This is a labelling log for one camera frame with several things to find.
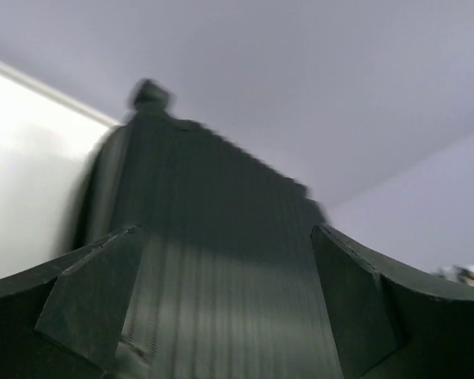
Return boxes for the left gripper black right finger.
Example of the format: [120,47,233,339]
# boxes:
[310,224,474,379]

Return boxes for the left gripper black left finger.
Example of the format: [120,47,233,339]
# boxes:
[0,227,141,375]

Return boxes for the black hard-shell suitcase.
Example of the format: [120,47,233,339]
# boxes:
[73,79,342,378]

